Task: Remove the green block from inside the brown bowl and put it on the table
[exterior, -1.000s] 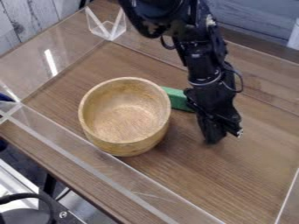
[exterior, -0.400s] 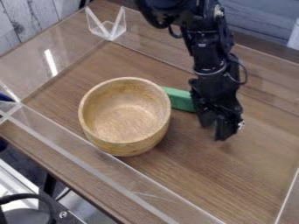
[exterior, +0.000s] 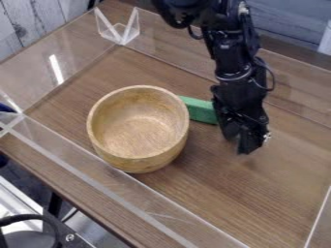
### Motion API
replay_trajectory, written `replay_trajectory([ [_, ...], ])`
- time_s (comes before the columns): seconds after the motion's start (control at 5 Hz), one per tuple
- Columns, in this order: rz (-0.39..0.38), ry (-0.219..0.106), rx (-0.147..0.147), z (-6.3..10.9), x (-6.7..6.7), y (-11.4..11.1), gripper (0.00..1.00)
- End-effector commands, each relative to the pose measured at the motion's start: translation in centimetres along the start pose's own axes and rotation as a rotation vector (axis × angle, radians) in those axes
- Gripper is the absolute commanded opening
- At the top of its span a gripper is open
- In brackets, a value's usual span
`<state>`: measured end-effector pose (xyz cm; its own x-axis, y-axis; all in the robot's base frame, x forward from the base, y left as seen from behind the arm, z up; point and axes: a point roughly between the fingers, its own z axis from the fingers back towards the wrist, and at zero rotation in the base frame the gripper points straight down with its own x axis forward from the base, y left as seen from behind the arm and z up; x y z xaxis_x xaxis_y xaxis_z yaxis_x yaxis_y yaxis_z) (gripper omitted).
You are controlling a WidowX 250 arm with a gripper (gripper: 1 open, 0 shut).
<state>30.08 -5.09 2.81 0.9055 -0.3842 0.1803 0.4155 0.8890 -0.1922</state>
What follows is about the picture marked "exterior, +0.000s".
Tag clear acrylic tray walls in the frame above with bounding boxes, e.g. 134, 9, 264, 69
0, 1, 331, 248

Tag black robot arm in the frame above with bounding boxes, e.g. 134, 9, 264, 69
151, 0, 275, 154

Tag blue object at left edge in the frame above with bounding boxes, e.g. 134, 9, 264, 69
0, 103, 16, 113

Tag green rectangular block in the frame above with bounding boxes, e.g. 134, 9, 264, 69
180, 96, 218, 125

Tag black metal table bracket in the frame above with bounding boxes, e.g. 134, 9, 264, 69
44, 193, 96, 248

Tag black cable loop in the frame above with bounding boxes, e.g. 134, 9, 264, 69
0, 213, 63, 248

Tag brown wooden bowl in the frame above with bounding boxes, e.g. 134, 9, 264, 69
87, 85, 188, 173

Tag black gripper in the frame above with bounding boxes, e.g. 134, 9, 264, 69
211, 66, 270, 155

